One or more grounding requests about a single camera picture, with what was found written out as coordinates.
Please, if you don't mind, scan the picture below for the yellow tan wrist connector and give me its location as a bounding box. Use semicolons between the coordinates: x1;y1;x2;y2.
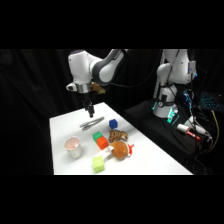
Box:
91;82;107;95

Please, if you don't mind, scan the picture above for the light green block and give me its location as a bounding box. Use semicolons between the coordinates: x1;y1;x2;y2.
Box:
91;155;107;174

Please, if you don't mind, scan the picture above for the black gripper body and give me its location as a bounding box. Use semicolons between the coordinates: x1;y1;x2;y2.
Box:
79;92;95;108

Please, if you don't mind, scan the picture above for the blue block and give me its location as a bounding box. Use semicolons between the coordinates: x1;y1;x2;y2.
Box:
108;118;119;130

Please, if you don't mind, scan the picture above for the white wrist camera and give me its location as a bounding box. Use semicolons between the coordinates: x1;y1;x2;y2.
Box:
65;82;79;92

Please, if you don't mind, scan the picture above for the striped tiger toy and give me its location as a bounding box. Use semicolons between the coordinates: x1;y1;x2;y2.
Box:
108;128;129;144

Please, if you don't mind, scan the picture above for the red block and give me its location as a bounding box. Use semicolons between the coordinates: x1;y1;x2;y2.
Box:
95;136;110;150

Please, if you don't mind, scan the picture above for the blue backlit keyboard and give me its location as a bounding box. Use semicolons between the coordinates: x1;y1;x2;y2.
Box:
199;92;223;111

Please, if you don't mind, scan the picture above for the blue cable bundle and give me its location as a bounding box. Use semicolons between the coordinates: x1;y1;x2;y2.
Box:
182;89;197;108

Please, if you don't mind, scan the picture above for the dark green block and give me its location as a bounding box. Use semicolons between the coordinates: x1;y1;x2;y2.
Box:
92;131;105;142

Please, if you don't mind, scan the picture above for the yellow cable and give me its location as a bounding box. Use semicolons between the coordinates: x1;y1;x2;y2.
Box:
211;109;221;152

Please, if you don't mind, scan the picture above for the black robot stand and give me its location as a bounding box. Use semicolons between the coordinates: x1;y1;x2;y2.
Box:
122;97;202;158

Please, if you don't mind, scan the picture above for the orange ball toy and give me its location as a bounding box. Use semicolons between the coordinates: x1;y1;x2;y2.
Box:
102;140;135;161

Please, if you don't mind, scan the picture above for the white paper cup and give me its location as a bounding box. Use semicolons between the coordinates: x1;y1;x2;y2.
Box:
63;136;83;159

